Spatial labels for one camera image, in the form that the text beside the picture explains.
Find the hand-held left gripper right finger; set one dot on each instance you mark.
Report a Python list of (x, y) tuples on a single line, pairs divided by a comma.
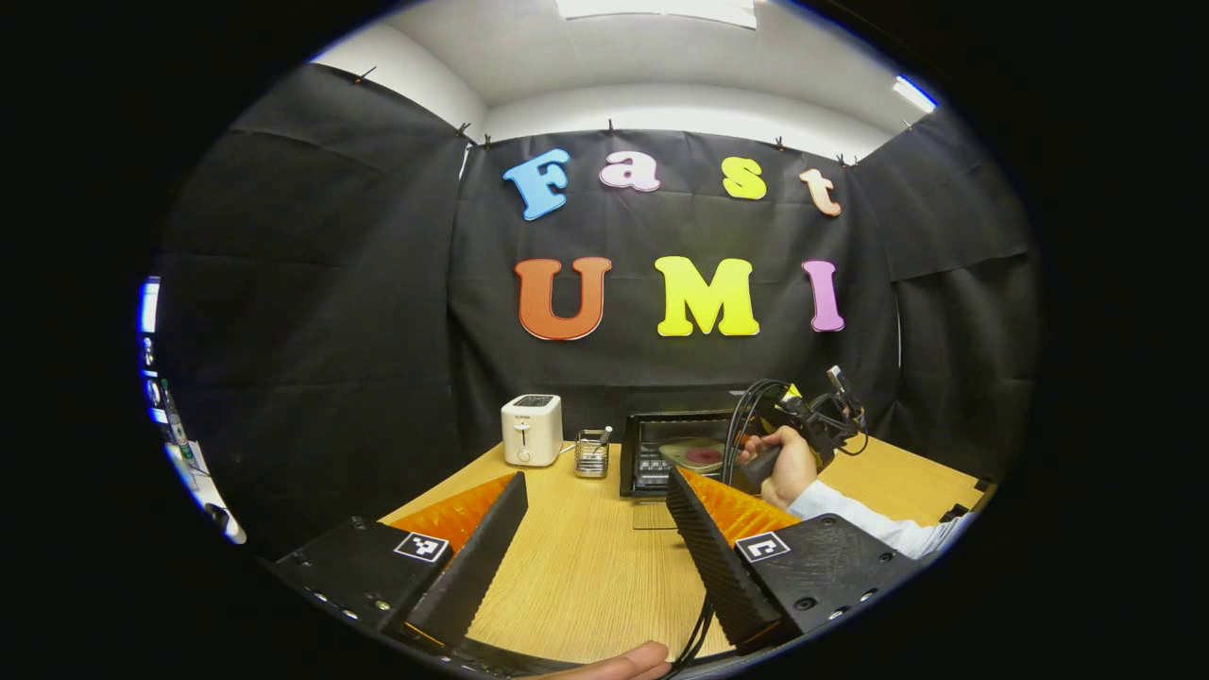
[(727, 586)]

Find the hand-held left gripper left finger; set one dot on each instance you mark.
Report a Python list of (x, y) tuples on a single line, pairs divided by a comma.
[(477, 576)]

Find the pink round food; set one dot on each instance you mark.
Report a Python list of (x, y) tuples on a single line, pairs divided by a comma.
[(701, 456)]

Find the cream food tray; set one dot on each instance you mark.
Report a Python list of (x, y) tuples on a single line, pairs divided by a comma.
[(672, 455)]

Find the black electric oven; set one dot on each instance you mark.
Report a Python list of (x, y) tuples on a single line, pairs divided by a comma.
[(631, 453)]

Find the white toaster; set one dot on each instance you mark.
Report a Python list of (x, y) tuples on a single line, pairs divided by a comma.
[(531, 434)]

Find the black backdrop cloth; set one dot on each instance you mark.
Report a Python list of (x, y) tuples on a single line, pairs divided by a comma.
[(331, 331)]

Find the small ceiling light panel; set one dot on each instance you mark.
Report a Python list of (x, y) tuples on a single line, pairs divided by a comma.
[(914, 93)]

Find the lit monitor screen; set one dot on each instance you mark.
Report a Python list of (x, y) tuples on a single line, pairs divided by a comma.
[(149, 304)]

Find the large ceiling light panel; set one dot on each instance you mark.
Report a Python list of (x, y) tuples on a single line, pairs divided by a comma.
[(661, 9)]

